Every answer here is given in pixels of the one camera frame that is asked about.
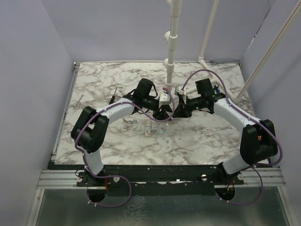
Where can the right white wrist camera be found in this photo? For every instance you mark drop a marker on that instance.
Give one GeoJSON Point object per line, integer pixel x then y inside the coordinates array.
{"type": "Point", "coordinates": [179, 91]}

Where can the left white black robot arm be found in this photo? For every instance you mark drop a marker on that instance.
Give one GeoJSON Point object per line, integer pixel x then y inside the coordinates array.
{"type": "Point", "coordinates": [90, 128]}

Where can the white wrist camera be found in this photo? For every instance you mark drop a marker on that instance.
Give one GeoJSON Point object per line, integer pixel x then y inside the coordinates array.
{"type": "Point", "coordinates": [179, 91]}
{"type": "Point", "coordinates": [164, 99]}

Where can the yellow black screwdriver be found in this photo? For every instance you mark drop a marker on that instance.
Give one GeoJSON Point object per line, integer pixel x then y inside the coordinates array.
{"type": "Point", "coordinates": [112, 100]}

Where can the small silver wrench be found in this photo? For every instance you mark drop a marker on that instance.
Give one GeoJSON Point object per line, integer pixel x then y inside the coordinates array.
{"type": "Point", "coordinates": [74, 107]}

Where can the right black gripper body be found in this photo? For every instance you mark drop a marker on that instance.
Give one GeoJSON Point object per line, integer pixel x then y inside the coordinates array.
{"type": "Point", "coordinates": [191, 105]}

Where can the white staple box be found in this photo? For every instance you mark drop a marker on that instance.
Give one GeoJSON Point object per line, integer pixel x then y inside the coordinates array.
{"type": "Point", "coordinates": [147, 128]}

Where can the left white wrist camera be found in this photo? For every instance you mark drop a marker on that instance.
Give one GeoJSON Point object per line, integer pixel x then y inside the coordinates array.
{"type": "Point", "coordinates": [164, 99]}

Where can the blue handled pliers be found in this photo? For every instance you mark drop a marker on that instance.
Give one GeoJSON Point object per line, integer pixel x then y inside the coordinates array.
{"type": "Point", "coordinates": [216, 89]}

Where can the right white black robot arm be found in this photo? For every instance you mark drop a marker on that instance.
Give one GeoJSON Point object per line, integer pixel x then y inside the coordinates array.
{"type": "Point", "coordinates": [257, 142]}

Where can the white PVC pipe frame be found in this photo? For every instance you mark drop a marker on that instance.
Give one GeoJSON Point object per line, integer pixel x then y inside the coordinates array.
{"type": "Point", "coordinates": [244, 31]}

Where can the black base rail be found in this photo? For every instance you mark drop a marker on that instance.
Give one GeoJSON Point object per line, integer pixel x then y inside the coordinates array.
{"type": "Point", "coordinates": [118, 179]}

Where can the aluminium extrusion rail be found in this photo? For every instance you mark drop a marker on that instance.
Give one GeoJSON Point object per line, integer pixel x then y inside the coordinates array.
{"type": "Point", "coordinates": [66, 179]}

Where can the white stapler base piece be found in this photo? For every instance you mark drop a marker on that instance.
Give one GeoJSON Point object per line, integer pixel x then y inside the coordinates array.
{"type": "Point", "coordinates": [131, 122]}

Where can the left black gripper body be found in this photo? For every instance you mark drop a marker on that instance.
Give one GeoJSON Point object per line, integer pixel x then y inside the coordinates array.
{"type": "Point", "coordinates": [156, 115]}

